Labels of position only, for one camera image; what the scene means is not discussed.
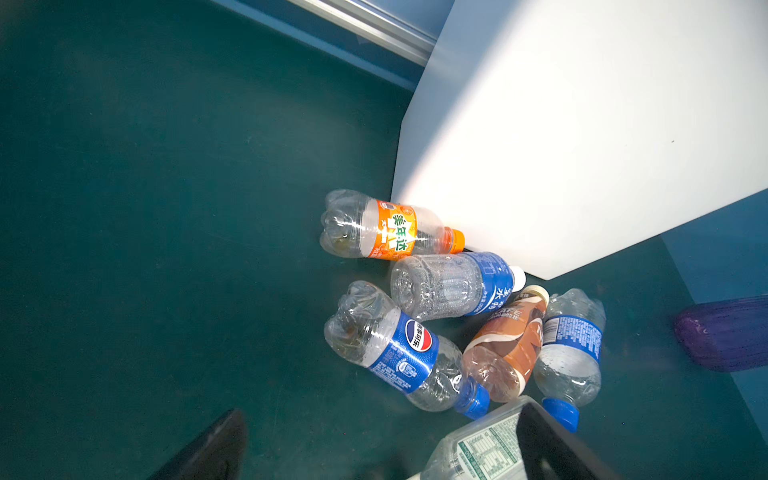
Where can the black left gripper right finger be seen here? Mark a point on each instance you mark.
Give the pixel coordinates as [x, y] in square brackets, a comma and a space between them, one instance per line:
[549, 451]

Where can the clear square bottle green label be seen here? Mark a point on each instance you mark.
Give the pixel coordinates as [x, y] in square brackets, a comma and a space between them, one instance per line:
[487, 448]

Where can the pepsi label clear bottle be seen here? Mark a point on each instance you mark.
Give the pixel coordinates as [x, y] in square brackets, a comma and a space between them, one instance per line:
[371, 331]

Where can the brown tea bottle upper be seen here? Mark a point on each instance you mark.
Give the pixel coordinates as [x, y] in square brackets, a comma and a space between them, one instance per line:
[502, 355]

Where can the clear bottle blue water label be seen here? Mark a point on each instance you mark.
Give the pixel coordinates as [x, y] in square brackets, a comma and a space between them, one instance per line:
[438, 286]

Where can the clear bottle orange label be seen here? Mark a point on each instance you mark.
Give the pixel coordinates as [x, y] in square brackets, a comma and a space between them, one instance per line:
[356, 225]

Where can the purple glass vase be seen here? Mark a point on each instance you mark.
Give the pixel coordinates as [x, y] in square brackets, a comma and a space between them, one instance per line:
[725, 336]

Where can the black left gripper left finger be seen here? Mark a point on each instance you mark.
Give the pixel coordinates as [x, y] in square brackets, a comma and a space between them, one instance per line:
[216, 453]

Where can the small bottle blue label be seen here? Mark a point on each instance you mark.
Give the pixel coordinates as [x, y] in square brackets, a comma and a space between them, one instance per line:
[567, 370]

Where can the aluminium frame rail back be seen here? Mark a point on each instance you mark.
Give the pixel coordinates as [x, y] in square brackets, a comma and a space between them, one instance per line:
[372, 23]

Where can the white plastic bin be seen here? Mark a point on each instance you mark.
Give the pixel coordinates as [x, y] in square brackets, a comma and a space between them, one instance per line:
[555, 133]

